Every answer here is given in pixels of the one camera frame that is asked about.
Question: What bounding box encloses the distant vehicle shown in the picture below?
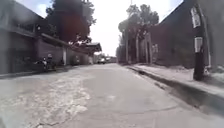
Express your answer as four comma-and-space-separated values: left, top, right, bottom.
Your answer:
96, 57, 108, 65

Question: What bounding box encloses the grey concrete road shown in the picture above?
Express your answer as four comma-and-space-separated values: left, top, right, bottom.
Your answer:
0, 63, 224, 128

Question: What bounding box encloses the group of tall trees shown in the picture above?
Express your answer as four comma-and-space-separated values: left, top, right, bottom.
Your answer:
115, 3, 160, 65

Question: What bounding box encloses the large dark tree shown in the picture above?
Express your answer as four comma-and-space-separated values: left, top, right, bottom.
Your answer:
45, 0, 97, 45

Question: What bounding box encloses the parked motorcycle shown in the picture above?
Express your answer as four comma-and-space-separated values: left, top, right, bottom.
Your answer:
34, 53, 58, 73

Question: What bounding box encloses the raised grey pavement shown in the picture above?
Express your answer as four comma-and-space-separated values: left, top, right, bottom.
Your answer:
127, 63, 224, 115

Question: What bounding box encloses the dark utility pole with signs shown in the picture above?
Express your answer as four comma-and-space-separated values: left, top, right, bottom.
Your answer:
189, 0, 212, 82

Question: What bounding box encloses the grey low building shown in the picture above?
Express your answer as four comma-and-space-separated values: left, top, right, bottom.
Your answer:
0, 0, 103, 76

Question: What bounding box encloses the dark building with wall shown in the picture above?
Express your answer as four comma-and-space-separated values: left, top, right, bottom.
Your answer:
139, 0, 224, 70

